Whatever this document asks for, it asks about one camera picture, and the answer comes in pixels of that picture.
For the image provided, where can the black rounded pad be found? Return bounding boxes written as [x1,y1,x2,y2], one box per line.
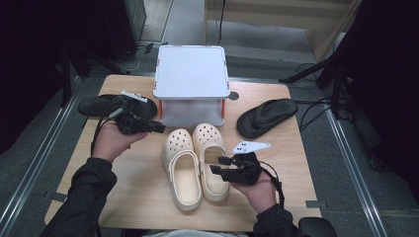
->
[297,216,339,237]

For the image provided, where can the black floor cables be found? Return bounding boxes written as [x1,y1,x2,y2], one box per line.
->
[297,62,334,132]

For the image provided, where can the cream clog shoe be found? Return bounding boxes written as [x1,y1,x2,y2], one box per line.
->
[192,122,230,202]
[160,127,204,212]

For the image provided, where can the person's right hand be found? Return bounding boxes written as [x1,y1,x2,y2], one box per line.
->
[230,171,278,215]

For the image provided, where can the dark cabinet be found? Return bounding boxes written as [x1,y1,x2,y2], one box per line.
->
[98,0,147,63]

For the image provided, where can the hanging black cable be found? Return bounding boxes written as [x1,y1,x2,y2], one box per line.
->
[215,0,227,46]

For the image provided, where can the person's left hand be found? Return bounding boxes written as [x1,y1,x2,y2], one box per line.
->
[92,121,149,163]

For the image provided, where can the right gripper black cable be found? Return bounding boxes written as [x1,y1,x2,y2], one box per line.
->
[256,160,286,209]

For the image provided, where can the light wooden partition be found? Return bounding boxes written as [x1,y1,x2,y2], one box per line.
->
[204,0,364,62]

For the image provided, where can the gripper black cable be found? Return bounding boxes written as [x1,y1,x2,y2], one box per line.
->
[90,95,127,156]
[256,160,286,209]

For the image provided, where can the black flip-flop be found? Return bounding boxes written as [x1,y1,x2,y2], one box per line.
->
[77,94,158,120]
[236,98,299,140]

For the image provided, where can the white shoe rack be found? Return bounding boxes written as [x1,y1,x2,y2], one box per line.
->
[152,44,231,128]

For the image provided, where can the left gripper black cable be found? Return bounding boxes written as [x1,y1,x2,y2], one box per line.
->
[90,95,127,156]

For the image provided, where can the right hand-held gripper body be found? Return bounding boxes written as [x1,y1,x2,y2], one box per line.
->
[220,140,272,186]

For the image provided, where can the metal floor rail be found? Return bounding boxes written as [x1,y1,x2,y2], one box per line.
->
[0,75,82,228]
[324,105,389,237]

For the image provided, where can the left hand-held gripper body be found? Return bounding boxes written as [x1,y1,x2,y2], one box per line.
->
[113,90,153,136]

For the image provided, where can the black curtain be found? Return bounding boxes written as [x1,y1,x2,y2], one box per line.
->
[342,0,419,198]

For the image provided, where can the black metal stand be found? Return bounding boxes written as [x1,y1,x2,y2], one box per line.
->
[58,45,93,108]

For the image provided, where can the black tripod stand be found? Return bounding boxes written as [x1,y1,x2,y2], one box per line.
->
[279,48,364,119]

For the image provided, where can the person's grey clothing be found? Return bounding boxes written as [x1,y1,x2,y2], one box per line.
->
[144,229,251,237]

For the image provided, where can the white floor cable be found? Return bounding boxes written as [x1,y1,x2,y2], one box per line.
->
[126,45,149,73]

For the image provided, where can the grey tape strip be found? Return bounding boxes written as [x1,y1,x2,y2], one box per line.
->
[304,199,329,210]
[42,192,67,202]

